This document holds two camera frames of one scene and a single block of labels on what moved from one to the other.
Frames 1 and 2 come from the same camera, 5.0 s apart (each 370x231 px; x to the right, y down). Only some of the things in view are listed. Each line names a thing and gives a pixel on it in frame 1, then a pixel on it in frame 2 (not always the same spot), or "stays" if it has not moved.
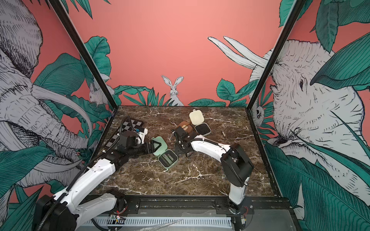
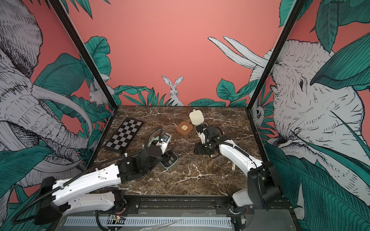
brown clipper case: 186,126 stays
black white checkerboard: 128,125 stays
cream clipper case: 196,118 stays
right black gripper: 178,151 to 199,149
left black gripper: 151,148 to 153,145
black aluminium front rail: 203,205 stays
